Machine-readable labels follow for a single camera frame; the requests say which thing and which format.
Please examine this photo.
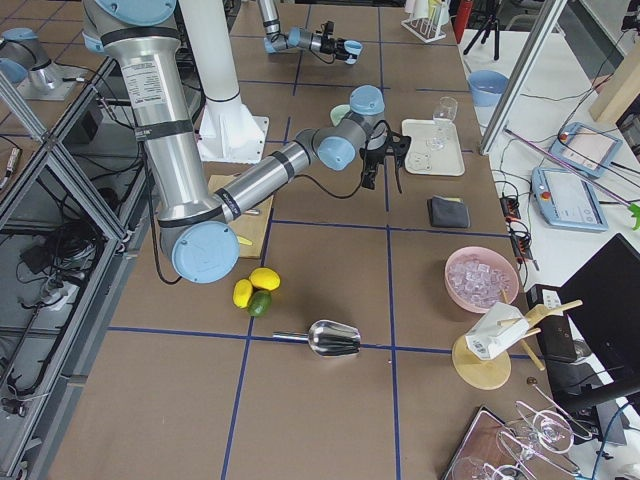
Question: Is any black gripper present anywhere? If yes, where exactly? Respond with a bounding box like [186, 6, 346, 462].
[359, 120, 411, 190]
[319, 20, 347, 60]

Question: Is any light blue plastic cup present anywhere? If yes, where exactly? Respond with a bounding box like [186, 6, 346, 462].
[343, 40, 363, 65]

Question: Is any green ceramic bowl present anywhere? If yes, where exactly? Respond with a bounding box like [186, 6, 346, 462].
[330, 104, 350, 126]

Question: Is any blue bowl with fork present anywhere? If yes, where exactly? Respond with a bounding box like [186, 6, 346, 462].
[467, 70, 509, 107]

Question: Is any pink bowl of ice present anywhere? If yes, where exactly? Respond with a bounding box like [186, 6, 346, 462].
[444, 246, 520, 313]

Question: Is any shiny metal ice scoop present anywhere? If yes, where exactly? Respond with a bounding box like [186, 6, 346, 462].
[272, 319, 361, 357]

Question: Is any beige bear serving tray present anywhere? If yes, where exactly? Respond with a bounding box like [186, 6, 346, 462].
[401, 119, 465, 177]

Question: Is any dark grey folded cloth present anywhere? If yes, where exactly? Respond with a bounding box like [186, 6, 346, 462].
[427, 196, 470, 228]

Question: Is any clear wine glass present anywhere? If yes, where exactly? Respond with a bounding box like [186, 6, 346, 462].
[427, 96, 458, 151]

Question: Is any wooden cutting board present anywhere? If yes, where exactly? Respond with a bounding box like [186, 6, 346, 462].
[230, 196, 274, 259]

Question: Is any red cylinder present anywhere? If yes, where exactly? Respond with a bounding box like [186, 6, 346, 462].
[453, 0, 474, 44]

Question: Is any yellow plastic knife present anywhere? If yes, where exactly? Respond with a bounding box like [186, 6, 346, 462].
[236, 235, 253, 246]

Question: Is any yellow lemon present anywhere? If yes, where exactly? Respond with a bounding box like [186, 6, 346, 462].
[232, 279, 254, 309]
[249, 267, 281, 291]

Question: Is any black tripod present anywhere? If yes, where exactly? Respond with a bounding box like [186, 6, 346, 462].
[463, 0, 501, 61]

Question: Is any green lime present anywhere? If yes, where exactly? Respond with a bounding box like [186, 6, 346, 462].
[247, 290, 272, 317]

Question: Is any blue teach pendant tablet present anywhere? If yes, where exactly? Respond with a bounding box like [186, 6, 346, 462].
[531, 167, 608, 232]

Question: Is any wooden stand with carton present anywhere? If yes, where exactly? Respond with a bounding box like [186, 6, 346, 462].
[452, 300, 583, 390]

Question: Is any black monitor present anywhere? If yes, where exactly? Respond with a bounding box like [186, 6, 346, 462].
[557, 233, 639, 413]

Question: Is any metal rod with green tip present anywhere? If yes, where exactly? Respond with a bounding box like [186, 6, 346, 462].
[504, 128, 640, 221]

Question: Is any upturned wine glasses rack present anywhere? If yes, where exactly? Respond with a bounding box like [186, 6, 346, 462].
[441, 377, 593, 479]

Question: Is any white wire cup rack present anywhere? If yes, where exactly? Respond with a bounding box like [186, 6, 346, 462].
[401, 0, 450, 44]

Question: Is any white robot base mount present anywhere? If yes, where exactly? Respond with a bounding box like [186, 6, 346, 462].
[179, 0, 269, 164]

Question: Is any aluminium frame post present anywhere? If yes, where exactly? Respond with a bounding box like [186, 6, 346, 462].
[479, 0, 567, 155]

